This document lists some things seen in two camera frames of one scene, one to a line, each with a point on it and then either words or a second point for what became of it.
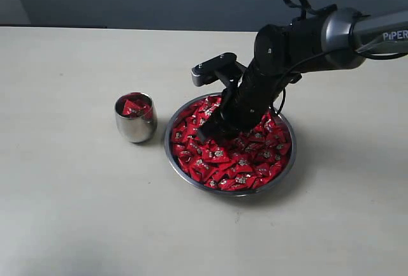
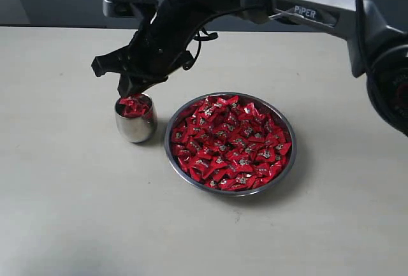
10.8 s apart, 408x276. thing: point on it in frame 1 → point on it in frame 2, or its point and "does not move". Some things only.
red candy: x=134 y=105 does not move
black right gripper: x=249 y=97 → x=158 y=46
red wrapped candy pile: x=247 y=161 does not move
